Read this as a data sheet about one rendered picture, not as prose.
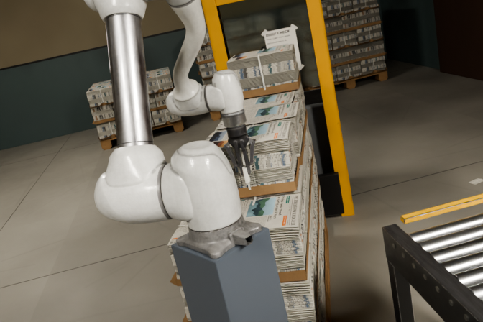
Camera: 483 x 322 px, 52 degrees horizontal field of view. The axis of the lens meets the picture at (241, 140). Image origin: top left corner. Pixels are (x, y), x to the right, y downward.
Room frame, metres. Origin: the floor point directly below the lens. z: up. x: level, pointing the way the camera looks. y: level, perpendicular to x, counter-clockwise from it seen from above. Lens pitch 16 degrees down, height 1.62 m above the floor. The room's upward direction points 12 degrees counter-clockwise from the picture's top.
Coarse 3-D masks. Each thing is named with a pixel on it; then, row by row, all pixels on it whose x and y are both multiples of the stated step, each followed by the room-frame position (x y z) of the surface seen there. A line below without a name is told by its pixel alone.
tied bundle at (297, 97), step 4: (296, 92) 2.70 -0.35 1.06; (296, 96) 2.57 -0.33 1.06; (296, 100) 2.49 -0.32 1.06; (300, 100) 2.70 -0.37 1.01; (300, 108) 2.65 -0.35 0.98; (300, 112) 2.62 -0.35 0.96; (300, 116) 2.57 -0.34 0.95; (300, 120) 2.50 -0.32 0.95; (304, 120) 2.67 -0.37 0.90; (300, 124) 2.43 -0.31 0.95; (304, 124) 2.67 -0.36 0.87; (300, 128) 2.42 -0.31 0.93
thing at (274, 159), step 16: (256, 128) 2.11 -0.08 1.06; (272, 128) 2.05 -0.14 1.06; (288, 128) 1.99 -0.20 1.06; (256, 144) 1.90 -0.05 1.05; (272, 144) 1.88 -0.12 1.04; (288, 144) 1.87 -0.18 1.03; (256, 160) 1.89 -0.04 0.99; (272, 160) 1.88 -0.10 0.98; (288, 160) 1.87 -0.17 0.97; (256, 176) 1.89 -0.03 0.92; (272, 176) 1.87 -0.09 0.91; (288, 176) 1.86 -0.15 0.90
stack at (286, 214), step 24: (288, 192) 1.88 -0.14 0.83; (312, 192) 2.36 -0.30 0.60; (264, 216) 1.70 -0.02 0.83; (288, 216) 1.66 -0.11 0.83; (312, 216) 2.16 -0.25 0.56; (288, 240) 1.59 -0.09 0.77; (312, 240) 1.94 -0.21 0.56; (288, 264) 1.59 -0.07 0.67; (312, 264) 1.78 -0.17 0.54; (288, 288) 1.60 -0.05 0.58; (312, 288) 1.62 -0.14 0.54; (288, 312) 1.61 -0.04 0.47; (312, 312) 1.59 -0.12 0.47
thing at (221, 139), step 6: (216, 132) 2.19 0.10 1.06; (222, 132) 2.16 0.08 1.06; (210, 138) 2.10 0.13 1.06; (216, 138) 2.08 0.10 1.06; (222, 138) 2.06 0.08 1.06; (228, 138) 2.05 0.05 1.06; (216, 144) 1.98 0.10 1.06; (222, 144) 1.96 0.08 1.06; (222, 150) 1.92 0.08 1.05; (228, 156) 1.92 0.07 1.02; (234, 168) 1.91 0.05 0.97; (234, 174) 1.91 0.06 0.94; (240, 180) 1.90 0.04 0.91; (240, 186) 1.91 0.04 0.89
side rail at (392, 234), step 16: (384, 240) 1.49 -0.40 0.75; (400, 240) 1.38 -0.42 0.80; (400, 256) 1.36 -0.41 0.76; (416, 256) 1.28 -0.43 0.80; (400, 272) 1.38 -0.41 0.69; (416, 272) 1.27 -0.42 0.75; (432, 272) 1.18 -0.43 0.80; (448, 272) 1.17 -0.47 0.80; (416, 288) 1.28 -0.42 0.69; (432, 288) 1.18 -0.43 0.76; (448, 288) 1.10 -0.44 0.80; (464, 288) 1.09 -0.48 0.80; (432, 304) 1.19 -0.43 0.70; (448, 304) 1.09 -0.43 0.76; (464, 304) 1.03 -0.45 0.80; (480, 304) 1.02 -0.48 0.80; (448, 320) 1.10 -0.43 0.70; (464, 320) 1.03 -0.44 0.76; (480, 320) 0.97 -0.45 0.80
